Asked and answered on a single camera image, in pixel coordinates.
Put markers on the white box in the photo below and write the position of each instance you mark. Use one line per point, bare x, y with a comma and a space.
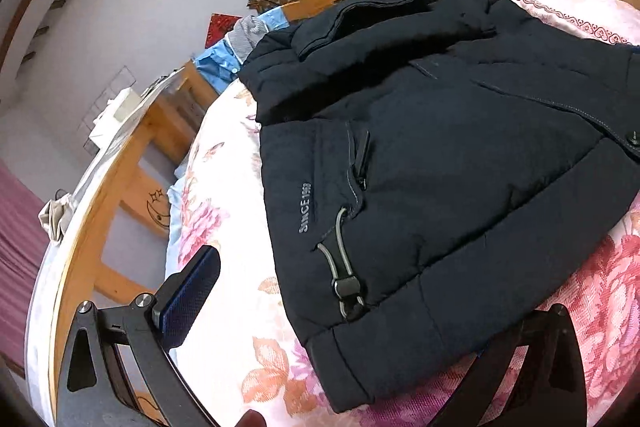
120, 107

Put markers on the wooden bed frame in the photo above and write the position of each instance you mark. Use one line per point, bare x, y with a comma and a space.
130, 187

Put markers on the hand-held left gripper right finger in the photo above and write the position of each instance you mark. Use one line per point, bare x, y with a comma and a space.
550, 357

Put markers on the pink floral blanket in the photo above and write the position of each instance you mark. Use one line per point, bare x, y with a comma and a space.
235, 217

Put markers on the grey knitted cloth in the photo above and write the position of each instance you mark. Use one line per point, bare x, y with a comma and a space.
245, 34

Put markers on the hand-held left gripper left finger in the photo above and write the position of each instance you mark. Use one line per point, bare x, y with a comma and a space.
192, 292

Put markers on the beige crumpled cloth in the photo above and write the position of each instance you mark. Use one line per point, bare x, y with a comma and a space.
55, 219

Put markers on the light blue bed sheet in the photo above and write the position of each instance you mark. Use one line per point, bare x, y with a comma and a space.
172, 227

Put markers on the red wall decoration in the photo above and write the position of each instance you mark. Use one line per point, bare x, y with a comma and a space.
220, 29

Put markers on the pink curtain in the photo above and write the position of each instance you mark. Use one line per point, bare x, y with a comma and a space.
20, 257

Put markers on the person's left hand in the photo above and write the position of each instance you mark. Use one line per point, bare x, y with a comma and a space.
250, 419

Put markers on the dark navy padded jacket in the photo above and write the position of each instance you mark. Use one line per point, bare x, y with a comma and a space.
450, 167

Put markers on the light blue cloth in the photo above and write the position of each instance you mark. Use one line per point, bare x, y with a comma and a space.
215, 62

